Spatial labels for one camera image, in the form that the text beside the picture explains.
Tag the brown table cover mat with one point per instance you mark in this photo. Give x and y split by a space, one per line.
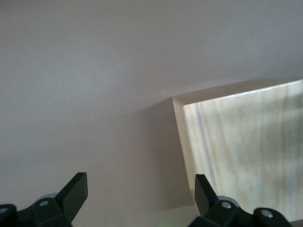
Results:
71 94

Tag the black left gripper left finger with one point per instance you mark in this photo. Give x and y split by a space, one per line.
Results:
47 212

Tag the wooden cabinet box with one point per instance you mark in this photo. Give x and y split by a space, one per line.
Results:
236 142

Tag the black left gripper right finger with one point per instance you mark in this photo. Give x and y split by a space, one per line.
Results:
225 215

